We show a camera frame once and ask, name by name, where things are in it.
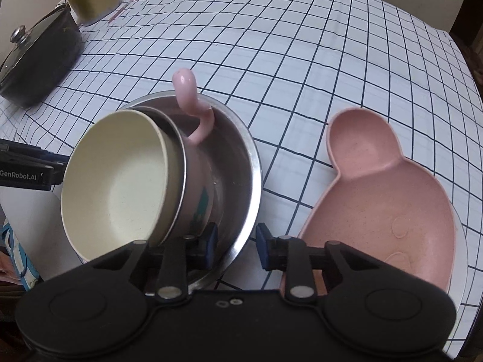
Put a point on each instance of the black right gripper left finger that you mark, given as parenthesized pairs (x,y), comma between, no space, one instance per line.
(180,256)

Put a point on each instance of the cream round bowl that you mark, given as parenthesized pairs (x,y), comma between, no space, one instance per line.
(122,183)

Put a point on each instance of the stainless steel bowl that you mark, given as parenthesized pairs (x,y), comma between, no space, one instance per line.
(234,165)

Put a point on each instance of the pink bear-shaped plate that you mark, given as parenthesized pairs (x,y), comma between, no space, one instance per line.
(381,202)

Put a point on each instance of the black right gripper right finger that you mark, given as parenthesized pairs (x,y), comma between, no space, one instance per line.
(291,256)

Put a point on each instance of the white black-grid tablecloth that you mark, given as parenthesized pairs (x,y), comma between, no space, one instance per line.
(285,67)

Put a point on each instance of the black cooking pot with lid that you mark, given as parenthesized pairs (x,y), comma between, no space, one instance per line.
(41,57)

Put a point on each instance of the red pen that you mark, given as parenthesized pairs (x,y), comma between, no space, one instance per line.
(120,11)

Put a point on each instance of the blue and white bag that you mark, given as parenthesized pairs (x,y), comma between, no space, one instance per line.
(16,266)

